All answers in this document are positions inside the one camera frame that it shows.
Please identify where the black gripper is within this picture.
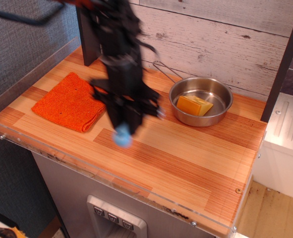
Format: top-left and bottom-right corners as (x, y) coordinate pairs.
(89, 56), (166, 136)

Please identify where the blue and grey spoon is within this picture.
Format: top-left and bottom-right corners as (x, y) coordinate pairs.
(112, 123), (132, 148)

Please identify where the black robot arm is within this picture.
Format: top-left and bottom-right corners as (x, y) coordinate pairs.
(76, 0), (161, 135)

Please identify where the orange knitted rag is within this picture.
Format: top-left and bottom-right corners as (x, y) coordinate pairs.
(31, 72), (106, 132)

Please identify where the yellow cheese wedge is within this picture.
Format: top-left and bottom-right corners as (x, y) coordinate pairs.
(176, 95), (214, 117)

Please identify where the clear acrylic table guard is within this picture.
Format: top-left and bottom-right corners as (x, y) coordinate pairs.
(0, 39), (265, 228)

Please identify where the grey toy fridge cabinet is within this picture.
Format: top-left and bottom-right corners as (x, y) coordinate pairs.
(33, 153), (234, 238)

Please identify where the silver dispenser button panel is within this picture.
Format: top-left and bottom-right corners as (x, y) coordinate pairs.
(86, 195), (148, 238)

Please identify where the white toy appliance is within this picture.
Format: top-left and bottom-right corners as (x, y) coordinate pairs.
(253, 93), (293, 197)

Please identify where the steel pan with handle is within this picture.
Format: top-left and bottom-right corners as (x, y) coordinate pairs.
(164, 73), (234, 127)

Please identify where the dark left shelf post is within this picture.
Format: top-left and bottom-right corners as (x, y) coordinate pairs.
(75, 0), (101, 66)

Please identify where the dark shelf post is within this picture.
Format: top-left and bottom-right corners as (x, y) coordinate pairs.
(261, 29), (293, 122)
(75, 0), (101, 66)

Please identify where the dark right shelf post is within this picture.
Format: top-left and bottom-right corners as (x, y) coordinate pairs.
(261, 29), (293, 122)

